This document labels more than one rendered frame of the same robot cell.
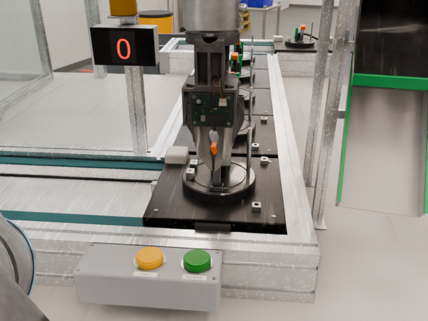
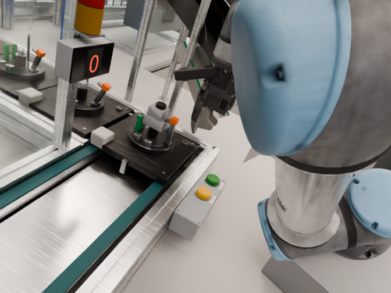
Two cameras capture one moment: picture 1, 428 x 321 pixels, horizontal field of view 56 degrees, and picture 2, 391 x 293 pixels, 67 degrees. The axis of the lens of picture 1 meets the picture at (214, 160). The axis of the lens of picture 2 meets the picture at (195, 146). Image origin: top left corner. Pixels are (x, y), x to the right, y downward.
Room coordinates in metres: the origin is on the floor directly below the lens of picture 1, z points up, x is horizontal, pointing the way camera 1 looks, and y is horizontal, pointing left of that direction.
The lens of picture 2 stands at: (0.46, 0.70, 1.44)
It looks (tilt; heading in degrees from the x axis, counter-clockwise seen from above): 31 degrees down; 277
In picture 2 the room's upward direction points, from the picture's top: 22 degrees clockwise
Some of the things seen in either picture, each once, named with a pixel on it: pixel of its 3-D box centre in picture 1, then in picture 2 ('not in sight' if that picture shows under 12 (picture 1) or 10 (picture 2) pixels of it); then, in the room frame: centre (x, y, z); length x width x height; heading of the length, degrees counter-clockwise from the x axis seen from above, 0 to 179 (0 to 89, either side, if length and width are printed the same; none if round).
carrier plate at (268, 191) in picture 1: (218, 188); (149, 143); (0.67, -0.01, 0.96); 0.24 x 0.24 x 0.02; 85
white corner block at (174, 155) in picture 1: (177, 158); (102, 138); (0.78, 0.08, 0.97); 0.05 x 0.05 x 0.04; 85
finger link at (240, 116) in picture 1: (228, 114); not in sight; (0.56, -0.02, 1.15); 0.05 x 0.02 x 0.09; 85
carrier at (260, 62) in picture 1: (237, 50); not in sight; (1.66, -0.10, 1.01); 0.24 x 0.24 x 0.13; 85
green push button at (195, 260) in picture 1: (197, 262); (212, 180); (0.46, 0.02, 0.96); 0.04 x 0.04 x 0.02
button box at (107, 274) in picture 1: (151, 275); (199, 202); (0.47, 0.09, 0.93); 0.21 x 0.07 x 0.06; 85
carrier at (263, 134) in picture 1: (227, 115); (82, 90); (0.93, -0.03, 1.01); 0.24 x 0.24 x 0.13; 85
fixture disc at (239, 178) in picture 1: (218, 179); (151, 138); (0.67, -0.01, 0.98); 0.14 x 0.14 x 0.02
